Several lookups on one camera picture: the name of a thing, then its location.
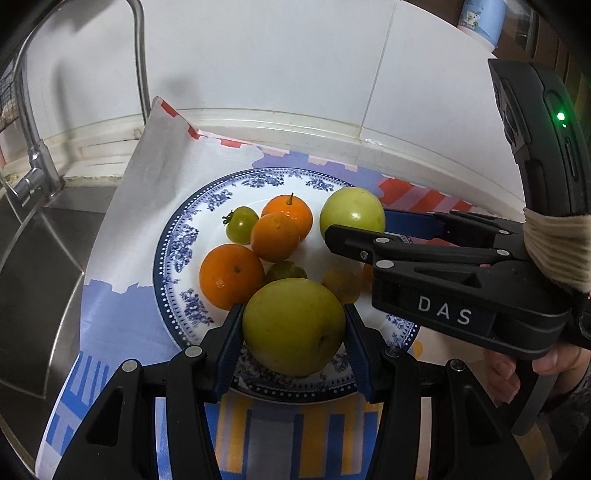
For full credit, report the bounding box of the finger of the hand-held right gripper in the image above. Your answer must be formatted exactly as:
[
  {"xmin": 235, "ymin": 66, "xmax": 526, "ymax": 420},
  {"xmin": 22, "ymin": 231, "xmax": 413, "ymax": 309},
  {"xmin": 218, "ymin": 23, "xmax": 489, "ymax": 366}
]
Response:
[
  {"xmin": 324, "ymin": 224, "xmax": 528, "ymax": 278},
  {"xmin": 383, "ymin": 208, "xmax": 528, "ymax": 250}
]

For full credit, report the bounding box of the blue patterned white plate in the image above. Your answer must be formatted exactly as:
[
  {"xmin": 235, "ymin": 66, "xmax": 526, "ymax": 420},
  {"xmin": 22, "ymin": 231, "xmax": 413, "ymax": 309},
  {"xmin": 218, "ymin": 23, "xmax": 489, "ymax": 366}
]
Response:
[{"xmin": 152, "ymin": 167, "xmax": 420, "ymax": 404}]

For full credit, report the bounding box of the pale green apple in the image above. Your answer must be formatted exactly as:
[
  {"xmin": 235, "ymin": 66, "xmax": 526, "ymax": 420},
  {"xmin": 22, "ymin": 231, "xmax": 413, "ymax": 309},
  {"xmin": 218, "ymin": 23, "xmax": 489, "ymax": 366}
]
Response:
[{"xmin": 320, "ymin": 187, "xmax": 386, "ymax": 241}]

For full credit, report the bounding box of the small green tomato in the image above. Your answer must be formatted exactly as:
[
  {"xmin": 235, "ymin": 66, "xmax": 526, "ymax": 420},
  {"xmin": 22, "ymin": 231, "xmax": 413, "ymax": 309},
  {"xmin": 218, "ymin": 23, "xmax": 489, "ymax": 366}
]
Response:
[{"xmin": 222, "ymin": 206, "xmax": 260, "ymax": 245}]

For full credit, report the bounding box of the person's right hand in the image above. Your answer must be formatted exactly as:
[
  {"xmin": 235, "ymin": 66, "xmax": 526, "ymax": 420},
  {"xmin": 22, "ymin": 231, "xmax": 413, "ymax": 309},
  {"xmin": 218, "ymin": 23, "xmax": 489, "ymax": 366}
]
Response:
[{"xmin": 482, "ymin": 344, "xmax": 591, "ymax": 407}]

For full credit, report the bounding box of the orange with stem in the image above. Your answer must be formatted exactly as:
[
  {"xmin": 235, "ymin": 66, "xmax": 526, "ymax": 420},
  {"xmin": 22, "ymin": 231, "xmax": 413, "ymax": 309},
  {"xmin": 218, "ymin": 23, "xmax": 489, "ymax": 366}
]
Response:
[{"xmin": 261, "ymin": 193, "xmax": 314, "ymax": 241}]

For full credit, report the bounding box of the small green round fruit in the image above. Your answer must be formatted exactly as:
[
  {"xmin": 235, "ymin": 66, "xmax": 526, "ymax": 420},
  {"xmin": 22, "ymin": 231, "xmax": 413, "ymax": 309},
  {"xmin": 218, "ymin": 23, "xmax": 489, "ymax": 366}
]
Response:
[{"xmin": 264, "ymin": 260, "xmax": 308, "ymax": 284}]

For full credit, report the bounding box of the large orange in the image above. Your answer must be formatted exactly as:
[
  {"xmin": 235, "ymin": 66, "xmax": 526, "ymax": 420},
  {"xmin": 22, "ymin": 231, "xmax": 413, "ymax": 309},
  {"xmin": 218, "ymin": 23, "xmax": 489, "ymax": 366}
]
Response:
[{"xmin": 199, "ymin": 244, "xmax": 266, "ymax": 311}]

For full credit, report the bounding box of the colourful patterned mat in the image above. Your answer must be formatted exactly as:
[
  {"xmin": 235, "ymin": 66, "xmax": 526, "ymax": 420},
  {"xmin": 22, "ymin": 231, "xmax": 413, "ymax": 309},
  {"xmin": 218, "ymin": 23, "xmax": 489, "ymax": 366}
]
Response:
[{"xmin": 34, "ymin": 96, "xmax": 522, "ymax": 480}]

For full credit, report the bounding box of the wire basket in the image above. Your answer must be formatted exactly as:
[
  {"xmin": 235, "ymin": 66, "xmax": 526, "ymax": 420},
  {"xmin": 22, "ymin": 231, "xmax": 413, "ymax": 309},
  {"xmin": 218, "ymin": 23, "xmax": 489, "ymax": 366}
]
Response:
[{"xmin": 0, "ymin": 69, "xmax": 25, "ymax": 136}]

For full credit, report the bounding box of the stainless steel sink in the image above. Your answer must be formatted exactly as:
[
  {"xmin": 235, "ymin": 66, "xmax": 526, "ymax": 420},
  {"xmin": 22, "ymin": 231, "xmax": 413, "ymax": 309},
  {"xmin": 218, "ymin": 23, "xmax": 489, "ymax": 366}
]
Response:
[{"xmin": 0, "ymin": 185, "xmax": 126, "ymax": 464}]

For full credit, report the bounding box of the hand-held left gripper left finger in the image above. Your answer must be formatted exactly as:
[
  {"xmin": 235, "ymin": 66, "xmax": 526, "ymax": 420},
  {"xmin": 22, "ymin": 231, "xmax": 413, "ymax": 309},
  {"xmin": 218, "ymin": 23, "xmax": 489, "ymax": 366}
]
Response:
[{"xmin": 51, "ymin": 302, "xmax": 245, "ymax": 480}]

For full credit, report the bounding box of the large green apple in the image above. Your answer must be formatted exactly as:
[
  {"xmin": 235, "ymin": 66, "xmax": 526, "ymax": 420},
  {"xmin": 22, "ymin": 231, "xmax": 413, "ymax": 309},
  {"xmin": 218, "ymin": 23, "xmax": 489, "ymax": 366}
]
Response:
[{"xmin": 242, "ymin": 278, "xmax": 347, "ymax": 377}]

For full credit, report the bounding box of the blue and white bottle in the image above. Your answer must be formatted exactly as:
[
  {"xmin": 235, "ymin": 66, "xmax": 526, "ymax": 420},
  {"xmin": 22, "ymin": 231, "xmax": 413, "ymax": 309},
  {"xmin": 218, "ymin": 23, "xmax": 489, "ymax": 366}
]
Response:
[{"xmin": 457, "ymin": 0, "xmax": 509, "ymax": 51}]

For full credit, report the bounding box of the chrome kitchen faucet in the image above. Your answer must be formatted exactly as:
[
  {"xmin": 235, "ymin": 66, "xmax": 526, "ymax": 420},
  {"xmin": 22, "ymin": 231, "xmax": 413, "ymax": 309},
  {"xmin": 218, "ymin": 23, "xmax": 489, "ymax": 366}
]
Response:
[{"xmin": 0, "ymin": 0, "xmax": 153, "ymax": 211}]

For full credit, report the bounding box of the speckled yellow-brown round fruit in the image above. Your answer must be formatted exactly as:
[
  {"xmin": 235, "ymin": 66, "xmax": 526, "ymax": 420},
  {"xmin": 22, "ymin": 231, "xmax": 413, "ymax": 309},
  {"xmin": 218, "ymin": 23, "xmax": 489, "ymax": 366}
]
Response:
[{"xmin": 321, "ymin": 269, "xmax": 361, "ymax": 305}]

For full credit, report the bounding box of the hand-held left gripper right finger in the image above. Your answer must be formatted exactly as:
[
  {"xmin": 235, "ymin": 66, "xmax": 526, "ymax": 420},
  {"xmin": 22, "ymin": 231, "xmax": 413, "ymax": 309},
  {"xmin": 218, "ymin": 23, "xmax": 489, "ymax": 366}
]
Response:
[{"xmin": 344, "ymin": 304, "xmax": 555, "ymax": 480}]

